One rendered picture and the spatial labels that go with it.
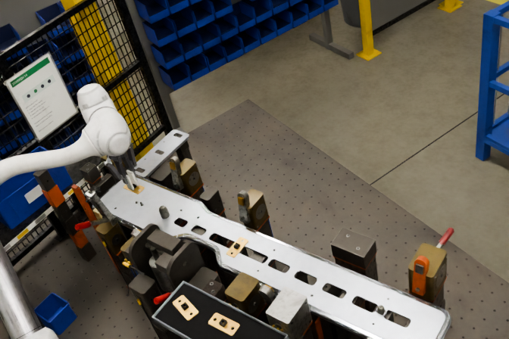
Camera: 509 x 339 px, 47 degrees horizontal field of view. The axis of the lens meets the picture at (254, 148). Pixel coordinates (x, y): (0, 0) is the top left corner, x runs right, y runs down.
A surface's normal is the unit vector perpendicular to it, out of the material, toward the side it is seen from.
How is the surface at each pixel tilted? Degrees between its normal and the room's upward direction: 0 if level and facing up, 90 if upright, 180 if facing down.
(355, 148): 0
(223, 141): 0
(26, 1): 90
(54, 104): 90
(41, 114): 90
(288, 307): 0
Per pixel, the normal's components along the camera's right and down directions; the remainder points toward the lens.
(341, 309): -0.20, -0.75
